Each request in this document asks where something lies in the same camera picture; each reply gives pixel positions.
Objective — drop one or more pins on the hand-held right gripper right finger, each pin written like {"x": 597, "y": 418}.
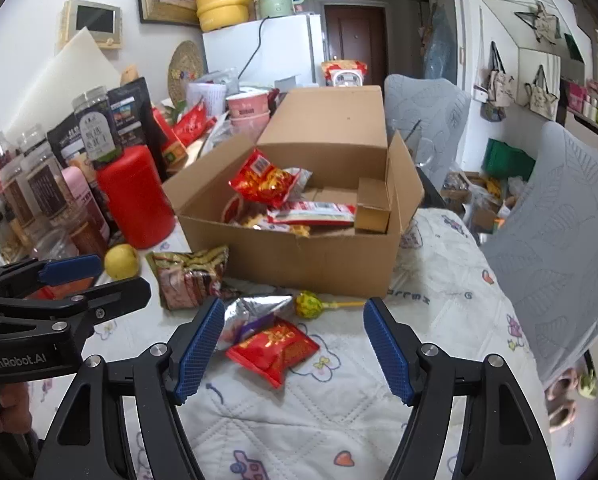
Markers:
{"x": 386, "y": 355}

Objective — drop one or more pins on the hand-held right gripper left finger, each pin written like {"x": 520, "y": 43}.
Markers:
{"x": 199, "y": 355}

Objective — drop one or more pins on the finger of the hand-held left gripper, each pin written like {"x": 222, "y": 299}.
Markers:
{"x": 124, "y": 292}
{"x": 74, "y": 266}

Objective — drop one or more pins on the purple silver snack packet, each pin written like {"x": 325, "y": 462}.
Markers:
{"x": 251, "y": 317}

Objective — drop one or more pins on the pink brown snack pack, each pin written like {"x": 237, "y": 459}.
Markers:
{"x": 189, "y": 287}

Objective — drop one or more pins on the gold brown snack packet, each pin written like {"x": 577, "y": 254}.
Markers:
{"x": 189, "y": 259}

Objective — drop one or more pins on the yellow green lollipop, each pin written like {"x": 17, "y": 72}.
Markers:
{"x": 311, "y": 305}

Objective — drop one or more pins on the pink triangular snack packet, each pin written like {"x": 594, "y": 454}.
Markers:
{"x": 233, "y": 207}

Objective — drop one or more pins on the small brown cardboard carton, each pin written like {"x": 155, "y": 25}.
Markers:
{"x": 374, "y": 205}

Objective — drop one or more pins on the red white long snack packet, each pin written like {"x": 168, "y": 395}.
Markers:
{"x": 311, "y": 212}

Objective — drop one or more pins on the brown cardboard box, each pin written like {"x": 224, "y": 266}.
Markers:
{"x": 329, "y": 125}

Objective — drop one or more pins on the person's left hand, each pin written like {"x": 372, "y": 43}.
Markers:
{"x": 4, "y": 410}

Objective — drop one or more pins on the yellow lemon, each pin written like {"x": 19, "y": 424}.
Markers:
{"x": 121, "y": 260}

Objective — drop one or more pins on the pink bottle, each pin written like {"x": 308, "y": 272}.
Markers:
{"x": 79, "y": 185}

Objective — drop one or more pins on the red plastic canister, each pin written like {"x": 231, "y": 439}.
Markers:
{"x": 134, "y": 200}

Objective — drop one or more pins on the group of clear food jars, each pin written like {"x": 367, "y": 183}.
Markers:
{"x": 34, "y": 185}

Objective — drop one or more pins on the white quilted tablecloth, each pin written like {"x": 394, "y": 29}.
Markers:
{"x": 304, "y": 420}

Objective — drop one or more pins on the black pouch with white label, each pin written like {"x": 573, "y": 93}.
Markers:
{"x": 61, "y": 137}

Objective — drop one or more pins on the dark label jar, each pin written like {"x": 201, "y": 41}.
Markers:
{"x": 96, "y": 130}

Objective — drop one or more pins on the black glossy pouch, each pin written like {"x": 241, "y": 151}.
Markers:
{"x": 131, "y": 105}

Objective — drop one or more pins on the pink slipper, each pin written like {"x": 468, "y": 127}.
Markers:
{"x": 561, "y": 415}
{"x": 561, "y": 385}

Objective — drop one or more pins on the red foil pouch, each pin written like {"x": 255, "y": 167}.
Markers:
{"x": 189, "y": 122}

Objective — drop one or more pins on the floor pile of packets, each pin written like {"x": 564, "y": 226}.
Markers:
{"x": 474, "y": 195}

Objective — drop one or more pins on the brown paper bag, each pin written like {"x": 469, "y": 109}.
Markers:
{"x": 129, "y": 74}

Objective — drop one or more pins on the white foam board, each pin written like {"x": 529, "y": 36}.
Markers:
{"x": 79, "y": 65}

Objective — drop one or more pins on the green slipper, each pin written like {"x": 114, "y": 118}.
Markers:
{"x": 589, "y": 382}

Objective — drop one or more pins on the pink paper cup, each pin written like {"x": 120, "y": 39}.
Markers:
{"x": 248, "y": 104}
{"x": 249, "y": 125}

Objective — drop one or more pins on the grey leaf cover chair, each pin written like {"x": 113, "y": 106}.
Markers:
{"x": 424, "y": 115}
{"x": 559, "y": 230}

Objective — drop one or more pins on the round woven mat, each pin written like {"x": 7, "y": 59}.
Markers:
{"x": 184, "y": 67}

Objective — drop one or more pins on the green bag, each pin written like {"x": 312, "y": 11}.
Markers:
{"x": 506, "y": 157}

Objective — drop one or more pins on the small white hanging device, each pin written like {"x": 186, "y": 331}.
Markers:
{"x": 479, "y": 94}

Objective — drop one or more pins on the cream tote bag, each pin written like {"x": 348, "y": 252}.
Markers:
{"x": 496, "y": 90}
{"x": 544, "y": 92}

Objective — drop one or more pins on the white fridge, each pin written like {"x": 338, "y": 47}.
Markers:
{"x": 279, "y": 50}

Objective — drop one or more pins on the orange snack bag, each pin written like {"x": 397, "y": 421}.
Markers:
{"x": 344, "y": 64}

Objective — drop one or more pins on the white cabinet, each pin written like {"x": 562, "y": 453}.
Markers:
{"x": 584, "y": 132}

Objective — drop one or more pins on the yellow cooking pot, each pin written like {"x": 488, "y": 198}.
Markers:
{"x": 221, "y": 7}

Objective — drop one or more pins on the blue plastic hanging cover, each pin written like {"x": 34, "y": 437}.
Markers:
{"x": 439, "y": 47}

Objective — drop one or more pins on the row of cosmetic bottles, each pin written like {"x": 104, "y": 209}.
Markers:
{"x": 591, "y": 102}

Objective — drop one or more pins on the brown door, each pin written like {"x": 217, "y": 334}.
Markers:
{"x": 354, "y": 30}

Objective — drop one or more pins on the star shaped hanging bag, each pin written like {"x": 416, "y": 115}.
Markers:
{"x": 541, "y": 22}

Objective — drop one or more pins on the cream wall intercom panel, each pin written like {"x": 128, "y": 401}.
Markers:
{"x": 91, "y": 22}

